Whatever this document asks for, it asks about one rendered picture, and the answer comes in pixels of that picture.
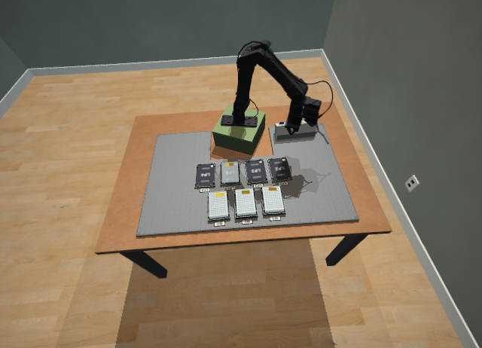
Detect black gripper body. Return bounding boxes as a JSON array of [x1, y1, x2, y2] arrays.
[[285, 112, 302, 132]]

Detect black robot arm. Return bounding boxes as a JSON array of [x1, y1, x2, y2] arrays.
[[221, 40, 322, 127]]

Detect grey control panel with coloured buttons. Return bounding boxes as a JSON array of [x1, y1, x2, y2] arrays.
[[274, 121, 328, 143]]

